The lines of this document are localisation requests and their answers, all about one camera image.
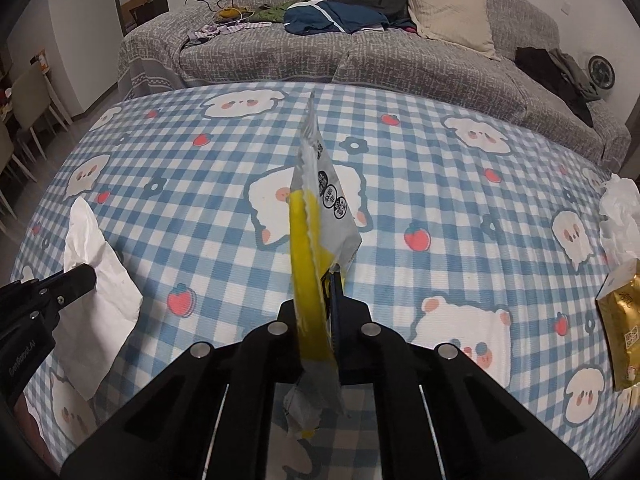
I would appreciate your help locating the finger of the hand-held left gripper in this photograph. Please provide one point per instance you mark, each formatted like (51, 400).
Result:
(75, 280)
(27, 273)

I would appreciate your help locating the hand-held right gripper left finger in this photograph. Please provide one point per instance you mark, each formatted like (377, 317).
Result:
(285, 325)

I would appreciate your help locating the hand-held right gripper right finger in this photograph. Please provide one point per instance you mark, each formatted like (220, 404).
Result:
(336, 320)

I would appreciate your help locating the white paper sheet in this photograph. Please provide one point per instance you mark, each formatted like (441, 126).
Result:
(100, 310)

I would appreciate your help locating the yellow white snack wrapper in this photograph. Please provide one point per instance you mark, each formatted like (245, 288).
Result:
(310, 260)

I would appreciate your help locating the person's left forearm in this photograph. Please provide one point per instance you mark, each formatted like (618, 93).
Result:
(25, 420)

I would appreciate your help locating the blue checked bear tablecloth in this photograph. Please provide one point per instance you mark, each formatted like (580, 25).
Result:
(200, 160)

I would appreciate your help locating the orange white carton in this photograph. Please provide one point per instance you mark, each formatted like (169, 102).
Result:
(38, 58)

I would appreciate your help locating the grey sofa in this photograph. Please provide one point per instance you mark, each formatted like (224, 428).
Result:
(280, 60)

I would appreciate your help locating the gold tissue pack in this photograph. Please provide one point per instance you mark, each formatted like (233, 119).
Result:
(622, 325)

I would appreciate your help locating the purple striped cloth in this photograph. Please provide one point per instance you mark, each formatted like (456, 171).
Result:
(220, 31)

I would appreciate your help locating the blue jacket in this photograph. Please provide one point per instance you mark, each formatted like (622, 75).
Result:
(325, 17)

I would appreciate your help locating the white tissue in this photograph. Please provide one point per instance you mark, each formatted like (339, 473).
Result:
(622, 215)

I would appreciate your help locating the green cloth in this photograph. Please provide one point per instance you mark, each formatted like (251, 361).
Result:
(270, 12)

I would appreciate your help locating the beige pillow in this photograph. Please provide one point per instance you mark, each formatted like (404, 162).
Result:
(450, 20)

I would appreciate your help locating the black garment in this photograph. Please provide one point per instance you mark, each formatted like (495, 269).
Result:
(540, 67)

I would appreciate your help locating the grey green garment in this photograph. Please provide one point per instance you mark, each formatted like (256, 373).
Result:
(575, 72)

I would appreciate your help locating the dark round disc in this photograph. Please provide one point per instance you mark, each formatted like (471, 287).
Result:
(601, 72)

